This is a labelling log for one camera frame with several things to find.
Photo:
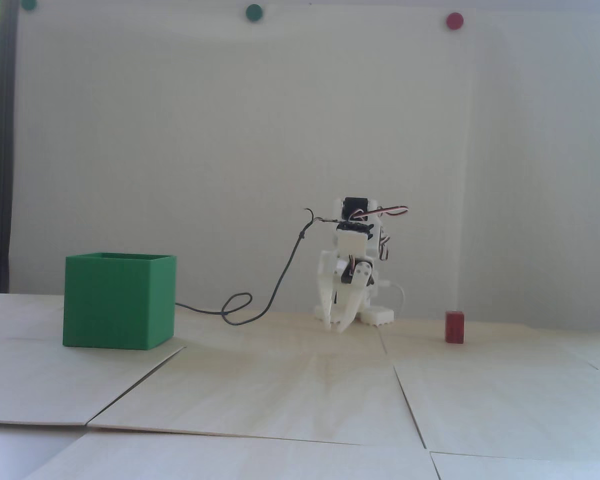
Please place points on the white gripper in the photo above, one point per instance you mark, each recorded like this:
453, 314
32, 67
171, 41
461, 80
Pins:
362, 273

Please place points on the red block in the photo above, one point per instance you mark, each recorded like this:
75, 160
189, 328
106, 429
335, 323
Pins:
454, 327

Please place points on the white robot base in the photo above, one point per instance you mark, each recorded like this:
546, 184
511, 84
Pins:
380, 316

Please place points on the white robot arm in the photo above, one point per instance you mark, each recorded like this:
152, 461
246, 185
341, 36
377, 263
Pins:
356, 206

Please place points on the green box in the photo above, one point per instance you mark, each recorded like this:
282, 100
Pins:
110, 300

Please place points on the white magnetic board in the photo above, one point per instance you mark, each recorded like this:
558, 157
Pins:
230, 125

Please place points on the green round magnet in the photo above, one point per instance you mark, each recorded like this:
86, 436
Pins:
254, 12
28, 4

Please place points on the red round magnet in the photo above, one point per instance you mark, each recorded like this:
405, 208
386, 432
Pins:
454, 21

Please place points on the black window frame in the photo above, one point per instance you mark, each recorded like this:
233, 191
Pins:
2, 150

